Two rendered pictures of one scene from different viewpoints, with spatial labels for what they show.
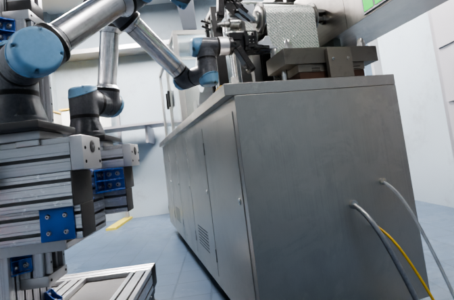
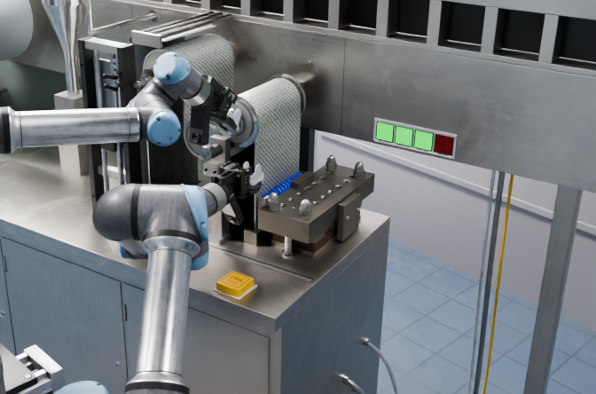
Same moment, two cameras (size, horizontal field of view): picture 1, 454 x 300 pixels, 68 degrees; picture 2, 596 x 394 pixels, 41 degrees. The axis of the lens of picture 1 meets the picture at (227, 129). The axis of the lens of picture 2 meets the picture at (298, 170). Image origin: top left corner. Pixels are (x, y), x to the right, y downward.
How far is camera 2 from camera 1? 1.69 m
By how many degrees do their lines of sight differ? 51
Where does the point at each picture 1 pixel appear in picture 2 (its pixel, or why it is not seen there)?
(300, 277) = not seen: outside the picture
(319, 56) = (334, 215)
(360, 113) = (363, 279)
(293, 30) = (279, 138)
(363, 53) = (365, 189)
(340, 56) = (352, 210)
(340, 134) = (347, 312)
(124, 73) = not seen: outside the picture
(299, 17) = (286, 114)
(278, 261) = not seen: outside the picture
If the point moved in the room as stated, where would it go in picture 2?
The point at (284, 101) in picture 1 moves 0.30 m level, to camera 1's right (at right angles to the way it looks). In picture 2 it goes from (316, 304) to (391, 267)
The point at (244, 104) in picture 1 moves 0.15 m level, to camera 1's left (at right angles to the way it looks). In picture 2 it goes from (287, 331) to (241, 355)
